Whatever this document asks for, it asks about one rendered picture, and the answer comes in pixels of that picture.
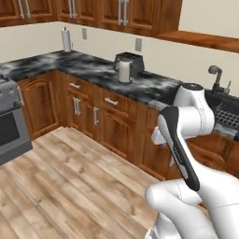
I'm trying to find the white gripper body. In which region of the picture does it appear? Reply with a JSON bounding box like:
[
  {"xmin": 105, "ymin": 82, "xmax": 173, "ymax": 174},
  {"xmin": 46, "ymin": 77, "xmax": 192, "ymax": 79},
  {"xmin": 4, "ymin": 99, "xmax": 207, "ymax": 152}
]
[{"xmin": 150, "ymin": 126, "xmax": 168, "ymax": 147}]

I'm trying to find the wooden base cupboard door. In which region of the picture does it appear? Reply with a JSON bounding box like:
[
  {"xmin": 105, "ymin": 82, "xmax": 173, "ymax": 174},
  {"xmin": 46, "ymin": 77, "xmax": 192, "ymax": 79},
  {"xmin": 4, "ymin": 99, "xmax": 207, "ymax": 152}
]
[
  {"xmin": 186, "ymin": 135, "xmax": 239, "ymax": 179},
  {"xmin": 98, "ymin": 106, "xmax": 134, "ymax": 159},
  {"xmin": 19, "ymin": 74, "xmax": 61, "ymax": 139},
  {"xmin": 65, "ymin": 91, "xmax": 78, "ymax": 130},
  {"xmin": 138, "ymin": 127, "xmax": 176, "ymax": 181},
  {"xmin": 77, "ymin": 94, "xmax": 98, "ymax": 139}
]

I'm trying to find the wooden drawer front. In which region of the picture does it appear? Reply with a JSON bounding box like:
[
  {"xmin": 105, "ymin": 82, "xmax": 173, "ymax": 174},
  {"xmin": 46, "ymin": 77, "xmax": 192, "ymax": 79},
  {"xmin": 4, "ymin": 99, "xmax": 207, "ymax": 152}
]
[
  {"xmin": 100, "ymin": 89, "xmax": 128, "ymax": 115},
  {"xmin": 65, "ymin": 75, "xmax": 91, "ymax": 96}
]

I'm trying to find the white jar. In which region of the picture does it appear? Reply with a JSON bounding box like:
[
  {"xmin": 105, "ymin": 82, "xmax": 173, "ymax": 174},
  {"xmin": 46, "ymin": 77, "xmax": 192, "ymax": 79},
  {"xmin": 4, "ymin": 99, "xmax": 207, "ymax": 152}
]
[{"xmin": 117, "ymin": 59, "xmax": 134, "ymax": 84}]

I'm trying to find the black sink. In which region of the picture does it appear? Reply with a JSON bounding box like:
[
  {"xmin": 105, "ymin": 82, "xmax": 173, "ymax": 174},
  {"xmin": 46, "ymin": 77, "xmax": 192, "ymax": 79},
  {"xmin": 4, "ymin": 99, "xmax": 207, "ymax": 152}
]
[{"xmin": 204, "ymin": 88, "xmax": 239, "ymax": 142}]

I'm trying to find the dark grey tap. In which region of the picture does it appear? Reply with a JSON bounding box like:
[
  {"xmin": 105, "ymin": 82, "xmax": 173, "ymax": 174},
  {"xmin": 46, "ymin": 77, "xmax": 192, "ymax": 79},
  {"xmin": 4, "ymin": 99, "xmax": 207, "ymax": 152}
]
[{"xmin": 207, "ymin": 64, "xmax": 233, "ymax": 95}]

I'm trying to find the white paper towel roll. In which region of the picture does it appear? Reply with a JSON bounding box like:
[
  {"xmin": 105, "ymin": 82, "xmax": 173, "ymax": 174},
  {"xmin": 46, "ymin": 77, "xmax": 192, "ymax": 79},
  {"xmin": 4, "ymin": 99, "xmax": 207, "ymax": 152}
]
[{"xmin": 61, "ymin": 26, "xmax": 74, "ymax": 53}]

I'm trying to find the grey oven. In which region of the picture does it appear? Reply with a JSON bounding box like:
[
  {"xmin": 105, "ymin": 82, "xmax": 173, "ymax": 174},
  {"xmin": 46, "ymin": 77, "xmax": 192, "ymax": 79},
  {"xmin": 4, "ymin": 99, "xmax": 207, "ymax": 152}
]
[{"xmin": 0, "ymin": 74, "xmax": 34, "ymax": 166}]

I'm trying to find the silver drawer handle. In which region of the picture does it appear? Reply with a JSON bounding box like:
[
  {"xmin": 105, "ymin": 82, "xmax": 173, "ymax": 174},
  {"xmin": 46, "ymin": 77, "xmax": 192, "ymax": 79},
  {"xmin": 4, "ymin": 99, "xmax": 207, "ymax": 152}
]
[
  {"xmin": 68, "ymin": 81, "xmax": 82, "ymax": 90},
  {"xmin": 104, "ymin": 96, "xmax": 120, "ymax": 106}
]

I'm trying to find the wire dish rack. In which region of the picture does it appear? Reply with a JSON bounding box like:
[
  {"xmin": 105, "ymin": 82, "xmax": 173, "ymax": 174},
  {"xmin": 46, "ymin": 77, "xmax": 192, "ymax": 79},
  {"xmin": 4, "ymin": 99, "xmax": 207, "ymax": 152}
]
[{"xmin": 214, "ymin": 102, "xmax": 239, "ymax": 131}]

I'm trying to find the wooden wall shelf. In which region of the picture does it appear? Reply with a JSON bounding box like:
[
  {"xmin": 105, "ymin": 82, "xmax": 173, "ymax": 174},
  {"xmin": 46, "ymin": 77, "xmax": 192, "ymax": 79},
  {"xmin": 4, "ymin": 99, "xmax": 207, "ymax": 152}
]
[{"xmin": 156, "ymin": 30, "xmax": 239, "ymax": 54}]

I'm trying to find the wooden wall cupboard door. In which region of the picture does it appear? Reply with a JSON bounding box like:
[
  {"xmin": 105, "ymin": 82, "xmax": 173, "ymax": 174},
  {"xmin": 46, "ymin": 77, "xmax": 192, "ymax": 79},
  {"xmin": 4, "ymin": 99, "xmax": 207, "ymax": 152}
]
[
  {"xmin": 23, "ymin": 0, "xmax": 59, "ymax": 23},
  {"xmin": 57, "ymin": 0, "xmax": 74, "ymax": 22},
  {"xmin": 0, "ymin": 0, "xmax": 24, "ymax": 27},
  {"xmin": 72, "ymin": 0, "xmax": 101, "ymax": 28},
  {"xmin": 99, "ymin": 0, "xmax": 124, "ymax": 31},
  {"xmin": 122, "ymin": 0, "xmax": 157, "ymax": 35}
]

